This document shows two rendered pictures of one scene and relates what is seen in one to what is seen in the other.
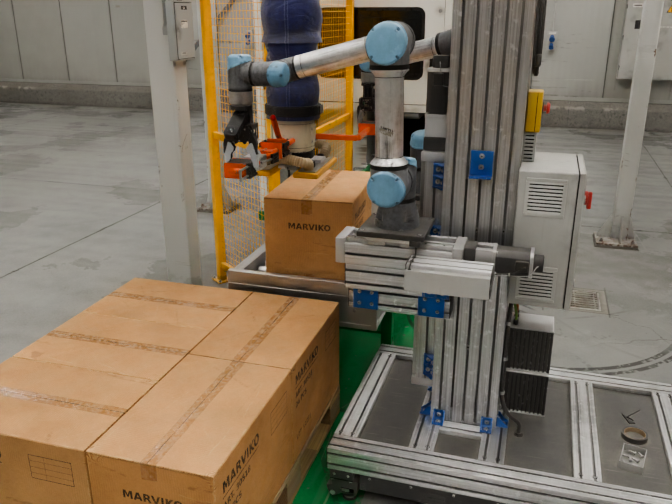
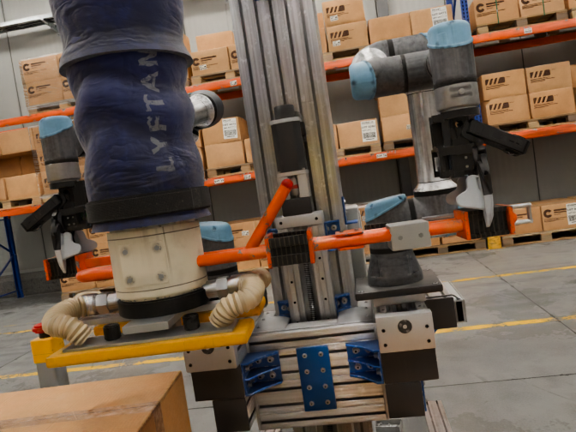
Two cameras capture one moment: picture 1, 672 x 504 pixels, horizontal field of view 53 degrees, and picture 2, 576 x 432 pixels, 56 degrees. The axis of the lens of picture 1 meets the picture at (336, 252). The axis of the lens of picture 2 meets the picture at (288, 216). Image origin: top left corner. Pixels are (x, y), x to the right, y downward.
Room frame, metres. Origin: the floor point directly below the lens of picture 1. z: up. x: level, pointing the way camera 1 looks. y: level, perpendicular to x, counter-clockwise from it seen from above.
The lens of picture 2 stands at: (2.64, 1.22, 1.35)
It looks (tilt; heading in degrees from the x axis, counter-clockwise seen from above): 3 degrees down; 261
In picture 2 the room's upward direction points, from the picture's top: 8 degrees counter-clockwise
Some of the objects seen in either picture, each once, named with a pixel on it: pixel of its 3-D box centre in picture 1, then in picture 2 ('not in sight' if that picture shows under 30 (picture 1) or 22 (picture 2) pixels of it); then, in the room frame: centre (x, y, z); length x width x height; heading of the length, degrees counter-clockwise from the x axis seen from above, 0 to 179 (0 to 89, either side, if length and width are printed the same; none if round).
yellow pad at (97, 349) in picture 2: (272, 161); (152, 333); (2.75, 0.27, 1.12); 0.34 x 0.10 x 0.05; 167
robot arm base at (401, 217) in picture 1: (397, 209); (393, 262); (2.14, -0.20, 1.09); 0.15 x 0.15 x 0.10
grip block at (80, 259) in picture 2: (369, 128); (69, 265); (2.96, -0.15, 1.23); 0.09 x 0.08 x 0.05; 77
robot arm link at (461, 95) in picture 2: (240, 98); (457, 99); (2.16, 0.30, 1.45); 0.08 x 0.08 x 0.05
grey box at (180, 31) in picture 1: (181, 30); not in sight; (3.71, 0.82, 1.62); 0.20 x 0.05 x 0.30; 163
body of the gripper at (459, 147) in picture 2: (242, 123); (458, 145); (2.17, 0.30, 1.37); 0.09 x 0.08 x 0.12; 166
